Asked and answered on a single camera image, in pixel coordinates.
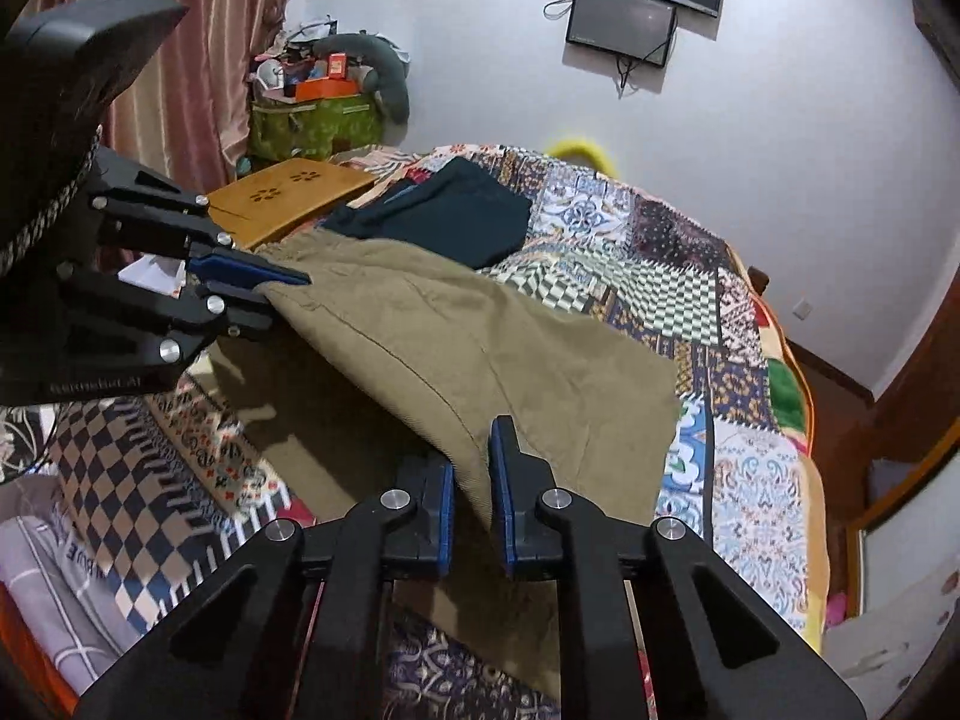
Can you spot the orange box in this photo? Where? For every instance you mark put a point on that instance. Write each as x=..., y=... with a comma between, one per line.
x=324, y=90

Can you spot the khaki pants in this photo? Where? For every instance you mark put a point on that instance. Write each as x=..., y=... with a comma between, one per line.
x=450, y=345

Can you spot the striped curtain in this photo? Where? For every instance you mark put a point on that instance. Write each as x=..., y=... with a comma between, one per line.
x=202, y=37

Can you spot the white wall socket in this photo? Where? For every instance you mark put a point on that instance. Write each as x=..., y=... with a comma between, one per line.
x=805, y=308

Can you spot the small black monitor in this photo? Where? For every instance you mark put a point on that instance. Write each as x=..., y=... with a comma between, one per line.
x=619, y=22

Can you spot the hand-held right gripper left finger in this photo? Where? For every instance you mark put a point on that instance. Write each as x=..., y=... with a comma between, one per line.
x=447, y=519

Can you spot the dark teal folded garment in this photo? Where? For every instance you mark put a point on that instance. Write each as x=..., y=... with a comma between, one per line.
x=450, y=217

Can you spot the white paper sheet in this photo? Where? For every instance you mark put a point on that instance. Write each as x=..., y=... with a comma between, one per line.
x=154, y=274

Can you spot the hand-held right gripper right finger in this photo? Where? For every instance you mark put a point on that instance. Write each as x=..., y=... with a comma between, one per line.
x=501, y=496

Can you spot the patchwork quilt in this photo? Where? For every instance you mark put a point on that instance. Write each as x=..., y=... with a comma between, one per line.
x=675, y=292

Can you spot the wooden lap table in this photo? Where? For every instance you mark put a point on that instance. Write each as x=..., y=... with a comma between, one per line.
x=300, y=195

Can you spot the green fabric bag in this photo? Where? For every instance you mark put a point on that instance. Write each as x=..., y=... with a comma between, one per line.
x=315, y=127

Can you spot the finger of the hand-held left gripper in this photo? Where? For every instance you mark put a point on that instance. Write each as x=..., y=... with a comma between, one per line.
x=240, y=313
x=247, y=270

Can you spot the white cabinet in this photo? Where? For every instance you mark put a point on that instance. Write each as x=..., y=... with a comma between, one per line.
x=892, y=615

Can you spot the grey patterned bedding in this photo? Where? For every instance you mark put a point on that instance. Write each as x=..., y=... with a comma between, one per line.
x=45, y=577

